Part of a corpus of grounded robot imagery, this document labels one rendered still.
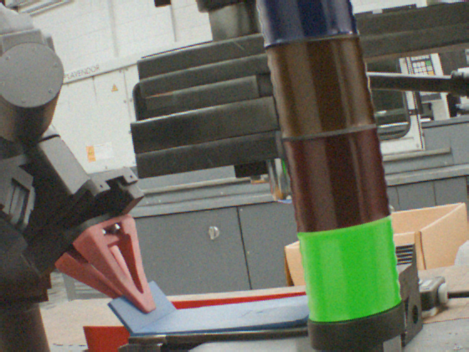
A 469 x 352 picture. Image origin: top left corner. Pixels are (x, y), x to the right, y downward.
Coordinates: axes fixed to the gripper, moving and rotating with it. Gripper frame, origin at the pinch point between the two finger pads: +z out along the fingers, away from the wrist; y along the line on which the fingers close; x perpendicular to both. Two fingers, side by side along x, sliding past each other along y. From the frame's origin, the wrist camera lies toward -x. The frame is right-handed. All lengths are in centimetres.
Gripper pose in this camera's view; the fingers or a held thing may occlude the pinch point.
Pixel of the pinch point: (141, 304)
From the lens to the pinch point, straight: 74.9
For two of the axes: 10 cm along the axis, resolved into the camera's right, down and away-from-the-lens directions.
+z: 6.2, 7.7, -1.5
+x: 4.1, -1.6, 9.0
